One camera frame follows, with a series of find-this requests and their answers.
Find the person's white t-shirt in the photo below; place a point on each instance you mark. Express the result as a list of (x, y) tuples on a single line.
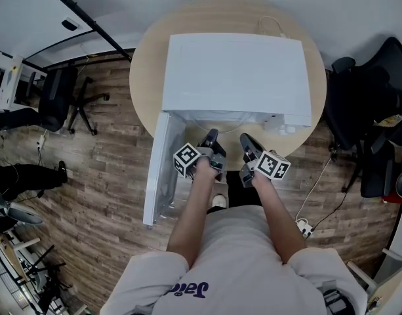
[(240, 267)]

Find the white cabinet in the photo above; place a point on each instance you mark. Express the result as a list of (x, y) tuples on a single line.
[(5, 80)]

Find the person's white shoe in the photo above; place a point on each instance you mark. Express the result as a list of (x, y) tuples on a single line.
[(219, 201)]

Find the person's black trousers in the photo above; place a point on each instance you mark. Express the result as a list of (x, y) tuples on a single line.
[(241, 189)]

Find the white stool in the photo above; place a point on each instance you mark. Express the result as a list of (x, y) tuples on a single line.
[(381, 271)]

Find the black and white wall sensor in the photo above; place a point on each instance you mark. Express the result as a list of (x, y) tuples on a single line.
[(70, 23)]

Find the small white floor adapter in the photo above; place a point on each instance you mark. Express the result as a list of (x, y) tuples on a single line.
[(41, 142)]

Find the person's right forearm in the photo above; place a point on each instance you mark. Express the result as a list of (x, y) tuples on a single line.
[(276, 215)]

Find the clear glass turntable plate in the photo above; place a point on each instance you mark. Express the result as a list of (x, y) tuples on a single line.
[(229, 127)]

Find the black office chair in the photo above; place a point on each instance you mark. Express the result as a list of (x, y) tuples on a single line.
[(361, 97), (381, 172), (54, 98)]

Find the black tripod stand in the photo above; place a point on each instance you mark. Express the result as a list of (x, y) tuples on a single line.
[(45, 271)]

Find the person's left forearm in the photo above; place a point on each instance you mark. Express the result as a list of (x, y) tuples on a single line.
[(195, 205)]

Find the white power strip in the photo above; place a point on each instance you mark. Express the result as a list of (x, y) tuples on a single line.
[(305, 228)]

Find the black harness buckle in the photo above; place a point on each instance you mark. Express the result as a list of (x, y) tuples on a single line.
[(335, 300)]

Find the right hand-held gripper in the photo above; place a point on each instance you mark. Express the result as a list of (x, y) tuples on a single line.
[(272, 164)]

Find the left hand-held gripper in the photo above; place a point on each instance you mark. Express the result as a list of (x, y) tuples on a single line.
[(187, 159)]

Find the black partition frame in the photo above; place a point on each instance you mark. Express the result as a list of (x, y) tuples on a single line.
[(89, 16)]

